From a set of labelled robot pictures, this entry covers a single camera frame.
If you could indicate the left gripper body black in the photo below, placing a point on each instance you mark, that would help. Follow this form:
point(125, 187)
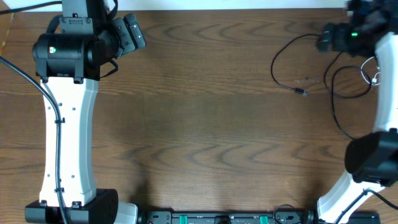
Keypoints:
point(122, 37)

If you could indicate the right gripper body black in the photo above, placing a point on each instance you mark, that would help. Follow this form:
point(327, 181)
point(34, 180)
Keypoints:
point(354, 40)

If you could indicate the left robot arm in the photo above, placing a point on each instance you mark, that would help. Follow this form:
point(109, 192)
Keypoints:
point(68, 58)

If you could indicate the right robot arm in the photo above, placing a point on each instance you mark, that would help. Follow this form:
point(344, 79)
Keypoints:
point(370, 161)

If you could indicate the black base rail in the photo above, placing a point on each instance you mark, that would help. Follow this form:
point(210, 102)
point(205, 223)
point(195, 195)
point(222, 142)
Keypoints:
point(283, 217)

